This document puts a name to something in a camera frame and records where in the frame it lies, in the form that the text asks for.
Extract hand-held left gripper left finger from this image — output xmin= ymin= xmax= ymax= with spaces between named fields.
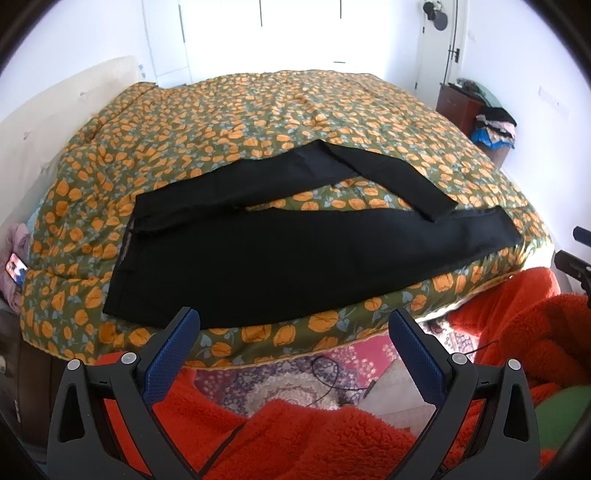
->
xmin=46 ymin=306 xmax=204 ymax=480

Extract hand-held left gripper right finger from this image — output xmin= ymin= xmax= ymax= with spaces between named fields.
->
xmin=385 ymin=307 xmax=542 ymax=480

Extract black pants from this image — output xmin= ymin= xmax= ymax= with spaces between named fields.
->
xmin=102 ymin=141 xmax=525 ymax=329

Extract white paper sheet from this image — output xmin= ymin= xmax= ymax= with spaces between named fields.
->
xmin=358 ymin=357 xmax=437 ymax=437

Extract pink patterned mat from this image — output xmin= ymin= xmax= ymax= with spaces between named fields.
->
xmin=194 ymin=318 xmax=481 ymax=411

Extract orange fleece garment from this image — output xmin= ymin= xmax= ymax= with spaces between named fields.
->
xmin=97 ymin=268 xmax=591 ymax=480

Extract pile of mixed clothes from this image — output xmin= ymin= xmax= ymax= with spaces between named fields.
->
xmin=471 ymin=106 xmax=518 ymax=151

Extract green cloth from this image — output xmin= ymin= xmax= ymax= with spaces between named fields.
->
xmin=531 ymin=385 xmax=591 ymax=450

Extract dark brown wooden cabinet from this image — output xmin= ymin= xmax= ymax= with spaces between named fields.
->
xmin=436 ymin=82 xmax=485 ymax=136

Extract smartphone with lit screen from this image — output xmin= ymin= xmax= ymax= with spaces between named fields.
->
xmin=4 ymin=252 xmax=27 ymax=285

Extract pink cloth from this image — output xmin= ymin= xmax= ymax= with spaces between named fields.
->
xmin=0 ymin=223 xmax=33 ymax=315

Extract white door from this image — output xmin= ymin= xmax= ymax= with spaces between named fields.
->
xmin=416 ymin=0 xmax=467 ymax=100

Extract orange floral green quilt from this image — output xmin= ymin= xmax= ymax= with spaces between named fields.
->
xmin=18 ymin=69 xmax=555 ymax=370

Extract black item hanging on door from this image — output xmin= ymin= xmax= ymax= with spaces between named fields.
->
xmin=422 ymin=0 xmax=450 ymax=32

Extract beige padded headboard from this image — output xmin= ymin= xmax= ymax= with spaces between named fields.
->
xmin=0 ymin=56 xmax=155 ymax=232

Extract white wardrobe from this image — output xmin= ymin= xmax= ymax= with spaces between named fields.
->
xmin=148 ymin=0 xmax=416 ymax=88

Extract thin black cable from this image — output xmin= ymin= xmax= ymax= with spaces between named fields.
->
xmin=311 ymin=339 xmax=502 ymax=410

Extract dark wooden bed frame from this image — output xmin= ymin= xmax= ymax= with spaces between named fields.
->
xmin=0 ymin=309 xmax=61 ymax=444

